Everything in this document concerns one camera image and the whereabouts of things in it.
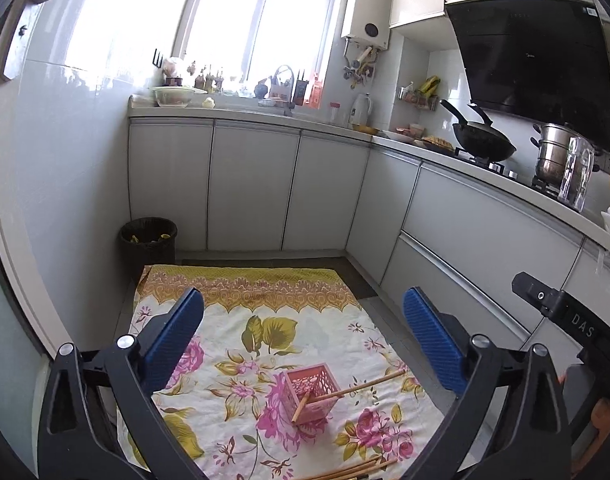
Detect person's right hand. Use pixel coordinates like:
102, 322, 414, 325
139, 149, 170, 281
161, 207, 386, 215
591, 399, 610, 442

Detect floral printed cloth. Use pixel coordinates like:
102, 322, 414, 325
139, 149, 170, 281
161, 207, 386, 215
116, 264, 448, 480

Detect green glass bowl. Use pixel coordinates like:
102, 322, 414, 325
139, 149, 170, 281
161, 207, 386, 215
151, 86, 207, 108

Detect pale flower ornament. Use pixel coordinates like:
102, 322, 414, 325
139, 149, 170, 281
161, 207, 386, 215
162, 56, 186, 87

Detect row of small figurines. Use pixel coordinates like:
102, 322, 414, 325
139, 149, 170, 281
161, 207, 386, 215
187, 62, 227, 91

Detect pink plastic utensil holder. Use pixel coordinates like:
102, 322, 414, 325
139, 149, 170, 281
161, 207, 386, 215
284, 364, 342, 428

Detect white cabinet with doors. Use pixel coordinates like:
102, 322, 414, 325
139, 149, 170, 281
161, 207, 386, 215
129, 117, 373, 253

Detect silver door handle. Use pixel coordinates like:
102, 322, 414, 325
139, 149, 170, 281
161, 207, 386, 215
2, 0, 66, 82

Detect wall spice rack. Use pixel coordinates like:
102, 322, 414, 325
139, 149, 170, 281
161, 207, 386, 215
397, 80, 442, 110

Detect gas stove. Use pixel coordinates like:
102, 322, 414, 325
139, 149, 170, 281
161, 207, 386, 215
455, 150, 561, 197

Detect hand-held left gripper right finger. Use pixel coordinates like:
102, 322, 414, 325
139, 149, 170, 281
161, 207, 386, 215
402, 286, 572, 480

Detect water heater pipes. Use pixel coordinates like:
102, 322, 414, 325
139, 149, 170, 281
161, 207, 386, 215
342, 37, 376, 92

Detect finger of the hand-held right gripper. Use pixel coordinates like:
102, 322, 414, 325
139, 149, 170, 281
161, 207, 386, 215
512, 271, 567, 319

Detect black range hood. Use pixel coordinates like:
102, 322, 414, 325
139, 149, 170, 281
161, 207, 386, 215
444, 0, 610, 151

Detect white water heater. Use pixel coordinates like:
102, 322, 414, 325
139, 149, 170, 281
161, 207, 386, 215
341, 0, 392, 53

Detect black wok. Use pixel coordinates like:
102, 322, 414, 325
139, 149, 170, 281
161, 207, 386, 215
439, 99, 517, 163

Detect plate of food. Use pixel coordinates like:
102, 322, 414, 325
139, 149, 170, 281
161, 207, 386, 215
421, 135, 457, 154

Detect steel steamer pot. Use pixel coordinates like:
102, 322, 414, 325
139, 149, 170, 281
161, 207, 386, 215
530, 122, 603, 193

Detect black trash bin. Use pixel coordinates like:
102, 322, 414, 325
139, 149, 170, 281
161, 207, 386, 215
118, 217, 178, 286

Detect white cabinet with drawers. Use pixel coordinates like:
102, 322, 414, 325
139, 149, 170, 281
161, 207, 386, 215
345, 147, 610, 361

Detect kitchen window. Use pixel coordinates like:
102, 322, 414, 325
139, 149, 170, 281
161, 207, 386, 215
175, 0, 348, 96

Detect steel kitchen faucet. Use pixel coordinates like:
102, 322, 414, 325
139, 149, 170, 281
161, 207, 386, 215
272, 64, 297, 117

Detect clear plastic pitcher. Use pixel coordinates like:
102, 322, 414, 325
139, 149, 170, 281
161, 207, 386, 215
559, 135, 596, 213

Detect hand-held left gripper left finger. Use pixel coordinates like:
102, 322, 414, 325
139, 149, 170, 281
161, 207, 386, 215
37, 287, 208, 480

